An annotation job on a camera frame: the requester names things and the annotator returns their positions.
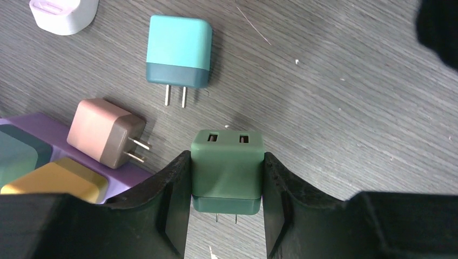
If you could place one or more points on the brown plug adapter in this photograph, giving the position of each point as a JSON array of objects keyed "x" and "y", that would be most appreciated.
[{"x": 107, "y": 133}]

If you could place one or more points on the teal adapter on purple strip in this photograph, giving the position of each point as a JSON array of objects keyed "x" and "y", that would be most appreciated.
[{"x": 21, "y": 153}]

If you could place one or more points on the teal adapter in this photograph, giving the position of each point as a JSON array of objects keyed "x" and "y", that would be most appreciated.
[
  {"x": 178, "y": 53},
  {"x": 21, "y": 153}
]

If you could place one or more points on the black t-shirt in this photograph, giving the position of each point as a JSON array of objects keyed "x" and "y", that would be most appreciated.
[{"x": 436, "y": 29}]

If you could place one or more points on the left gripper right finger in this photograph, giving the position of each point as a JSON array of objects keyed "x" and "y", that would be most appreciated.
[{"x": 302, "y": 221}]

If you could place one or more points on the green adapter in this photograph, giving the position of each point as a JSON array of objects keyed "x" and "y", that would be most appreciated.
[{"x": 226, "y": 171}]

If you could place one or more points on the white clothes rack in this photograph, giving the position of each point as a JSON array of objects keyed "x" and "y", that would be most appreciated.
[{"x": 63, "y": 18}]

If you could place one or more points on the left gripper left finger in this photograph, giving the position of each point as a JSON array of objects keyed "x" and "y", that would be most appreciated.
[{"x": 149, "y": 220}]

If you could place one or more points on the yellow adapter on purple strip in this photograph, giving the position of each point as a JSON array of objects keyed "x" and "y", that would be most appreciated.
[{"x": 61, "y": 176}]

